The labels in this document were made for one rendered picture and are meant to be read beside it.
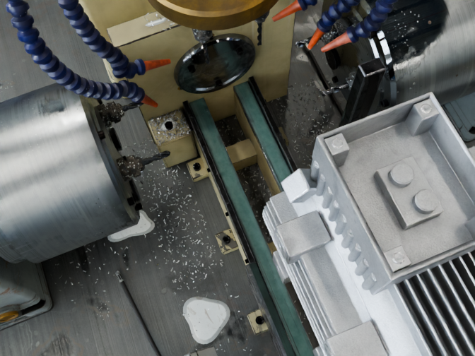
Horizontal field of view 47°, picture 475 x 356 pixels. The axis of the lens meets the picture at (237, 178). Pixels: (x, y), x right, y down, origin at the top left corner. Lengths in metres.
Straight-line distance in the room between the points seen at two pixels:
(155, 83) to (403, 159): 0.59
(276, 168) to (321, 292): 0.53
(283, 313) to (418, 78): 0.42
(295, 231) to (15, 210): 0.44
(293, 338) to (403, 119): 0.52
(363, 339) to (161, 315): 0.63
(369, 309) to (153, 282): 0.65
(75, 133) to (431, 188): 0.49
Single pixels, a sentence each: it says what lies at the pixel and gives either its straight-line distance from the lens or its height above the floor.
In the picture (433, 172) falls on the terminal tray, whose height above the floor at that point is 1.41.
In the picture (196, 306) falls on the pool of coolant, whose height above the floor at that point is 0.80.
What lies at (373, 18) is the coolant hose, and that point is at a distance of 0.72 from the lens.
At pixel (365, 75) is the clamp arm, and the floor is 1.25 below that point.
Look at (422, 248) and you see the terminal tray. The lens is 0.44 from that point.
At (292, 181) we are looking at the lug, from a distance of 0.47.
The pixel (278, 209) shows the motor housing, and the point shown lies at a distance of 0.49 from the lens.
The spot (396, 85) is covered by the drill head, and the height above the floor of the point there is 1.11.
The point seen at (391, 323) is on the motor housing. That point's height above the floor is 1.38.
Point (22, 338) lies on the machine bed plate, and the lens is 1.11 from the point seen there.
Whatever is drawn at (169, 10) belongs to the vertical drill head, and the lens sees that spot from 0.63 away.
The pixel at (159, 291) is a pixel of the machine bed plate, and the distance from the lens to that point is 1.05.
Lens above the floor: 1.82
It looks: 69 degrees down
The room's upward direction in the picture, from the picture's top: 5 degrees counter-clockwise
